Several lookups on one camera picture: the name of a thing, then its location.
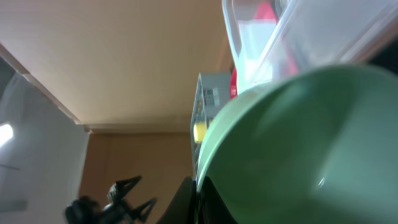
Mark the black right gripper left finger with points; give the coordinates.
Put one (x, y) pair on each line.
(181, 209)

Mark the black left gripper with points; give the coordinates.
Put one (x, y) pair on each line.
(85, 210)

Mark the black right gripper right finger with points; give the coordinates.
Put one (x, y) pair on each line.
(212, 209)

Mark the yellow plastic cup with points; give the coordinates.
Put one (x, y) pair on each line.
(199, 131)

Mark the green bowl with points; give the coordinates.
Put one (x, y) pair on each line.
(320, 147)

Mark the grey dishwasher rack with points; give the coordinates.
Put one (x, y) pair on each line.
(211, 95)

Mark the red plastic tray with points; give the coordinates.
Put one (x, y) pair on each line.
(250, 26)

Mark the clear plastic bin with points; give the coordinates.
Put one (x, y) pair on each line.
(325, 32)

